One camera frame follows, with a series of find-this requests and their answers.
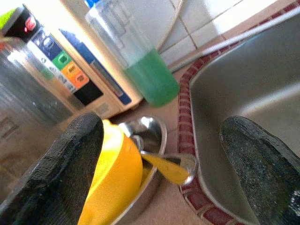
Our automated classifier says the round steel plate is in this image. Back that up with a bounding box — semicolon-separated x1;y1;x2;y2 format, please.
110;116;168;225

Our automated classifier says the beige water ionizer appliance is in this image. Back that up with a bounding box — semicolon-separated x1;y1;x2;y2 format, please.
3;0;145;119

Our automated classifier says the lime green object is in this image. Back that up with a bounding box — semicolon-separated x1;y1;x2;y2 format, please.
0;8;22;31

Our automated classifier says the dish soap bottle green liquid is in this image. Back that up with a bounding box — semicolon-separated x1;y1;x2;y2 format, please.
84;0;181;108

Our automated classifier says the yellow plastic bowl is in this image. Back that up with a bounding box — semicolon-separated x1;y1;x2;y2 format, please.
77;119;144;225

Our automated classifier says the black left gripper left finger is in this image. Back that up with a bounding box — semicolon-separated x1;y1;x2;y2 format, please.
0;112;104;225

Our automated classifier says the stainless steel sink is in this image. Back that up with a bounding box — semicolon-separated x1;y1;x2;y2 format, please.
188;7;300;225

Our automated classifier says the thin white hose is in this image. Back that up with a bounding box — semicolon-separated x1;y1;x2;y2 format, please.
156;0;185;53

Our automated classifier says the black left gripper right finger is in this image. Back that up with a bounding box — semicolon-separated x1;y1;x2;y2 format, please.
219;115;300;225

